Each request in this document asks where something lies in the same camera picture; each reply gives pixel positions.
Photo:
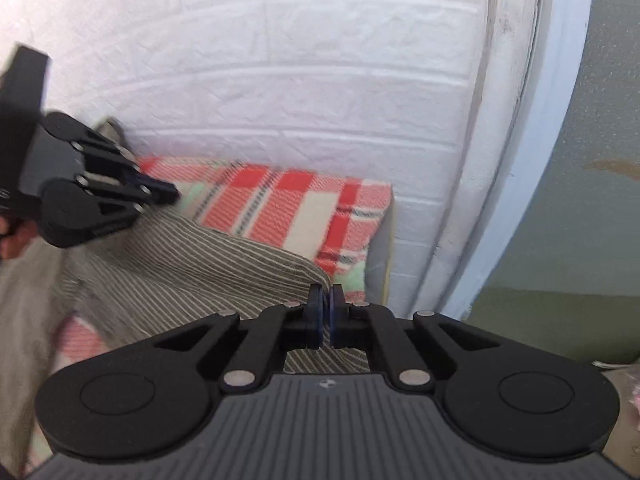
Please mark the red plaid blanket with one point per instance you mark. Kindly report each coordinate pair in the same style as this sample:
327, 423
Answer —
300, 205

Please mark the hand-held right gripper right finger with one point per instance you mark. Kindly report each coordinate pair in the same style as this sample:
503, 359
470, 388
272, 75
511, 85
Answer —
337, 317

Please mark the white mattress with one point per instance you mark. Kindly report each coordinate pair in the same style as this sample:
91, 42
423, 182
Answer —
380, 260

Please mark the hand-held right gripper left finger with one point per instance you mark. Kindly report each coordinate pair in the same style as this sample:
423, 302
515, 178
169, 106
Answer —
316, 317

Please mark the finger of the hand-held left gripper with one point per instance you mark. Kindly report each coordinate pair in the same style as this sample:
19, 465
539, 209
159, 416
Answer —
160, 191
125, 195

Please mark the white door frame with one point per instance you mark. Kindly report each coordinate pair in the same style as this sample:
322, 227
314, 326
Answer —
550, 110

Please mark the person's left hand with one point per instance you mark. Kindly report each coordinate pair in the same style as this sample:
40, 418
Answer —
15, 245

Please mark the grey striped and checked shirt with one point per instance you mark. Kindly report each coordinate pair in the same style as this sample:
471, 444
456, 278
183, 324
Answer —
200, 260

